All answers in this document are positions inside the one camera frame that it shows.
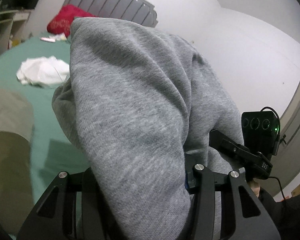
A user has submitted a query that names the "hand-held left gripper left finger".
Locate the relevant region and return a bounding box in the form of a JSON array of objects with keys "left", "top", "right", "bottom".
[{"left": 16, "top": 169, "right": 108, "bottom": 240}]

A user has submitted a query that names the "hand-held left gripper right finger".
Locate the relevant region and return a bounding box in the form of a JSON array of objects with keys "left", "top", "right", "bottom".
[{"left": 185, "top": 164, "right": 282, "bottom": 240}]

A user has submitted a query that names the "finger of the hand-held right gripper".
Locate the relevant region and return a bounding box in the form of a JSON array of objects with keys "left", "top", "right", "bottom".
[{"left": 209, "top": 129, "right": 227, "bottom": 155}]

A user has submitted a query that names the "grey hoodie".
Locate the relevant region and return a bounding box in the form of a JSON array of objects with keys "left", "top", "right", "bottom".
[{"left": 52, "top": 17, "right": 245, "bottom": 240}]

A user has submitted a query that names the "person's right forearm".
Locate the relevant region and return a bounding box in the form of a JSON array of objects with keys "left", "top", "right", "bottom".
[{"left": 259, "top": 187, "right": 300, "bottom": 240}]

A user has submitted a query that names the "person's right hand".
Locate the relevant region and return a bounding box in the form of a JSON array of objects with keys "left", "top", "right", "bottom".
[{"left": 249, "top": 179, "right": 261, "bottom": 198}]

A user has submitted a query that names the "grey door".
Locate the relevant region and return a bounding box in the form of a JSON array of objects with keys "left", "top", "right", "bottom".
[{"left": 272, "top": 64, "right": 300, "bottom": 198}]

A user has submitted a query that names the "olive and khaki folded jacket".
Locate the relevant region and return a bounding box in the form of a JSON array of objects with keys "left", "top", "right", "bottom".
[{"left": 0, "top": 85, "right": 35, "bottom": 235}]

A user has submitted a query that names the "white cloth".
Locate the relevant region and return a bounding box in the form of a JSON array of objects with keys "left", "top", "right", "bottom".
[{"left": 16, "top": 56, "right": 70, "bottom": 88}]

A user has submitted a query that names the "green bed sheet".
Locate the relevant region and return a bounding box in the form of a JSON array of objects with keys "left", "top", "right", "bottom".
[{"left": 0, "top": 31, "right": 95, "bottom": 238}]

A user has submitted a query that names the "red pillow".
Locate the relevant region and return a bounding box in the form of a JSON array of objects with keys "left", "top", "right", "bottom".
[{"left": 47, "top": 4, "right": 98, "bottom": 34}]

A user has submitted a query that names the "grey padded headboard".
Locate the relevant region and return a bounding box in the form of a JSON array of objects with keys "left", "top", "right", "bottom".
[{"left": 64, "top": 0, "right": 157, "bottom": 28}]

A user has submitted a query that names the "beige desk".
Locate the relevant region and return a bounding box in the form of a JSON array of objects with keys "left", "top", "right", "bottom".
[{"left": 0, "top": 9, "right": 32, "bottom": 58}]

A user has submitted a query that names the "black cable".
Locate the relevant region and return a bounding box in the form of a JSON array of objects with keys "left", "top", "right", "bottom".
[{"left": 261, "top": 106, "right": 288, "bottom": 200}]

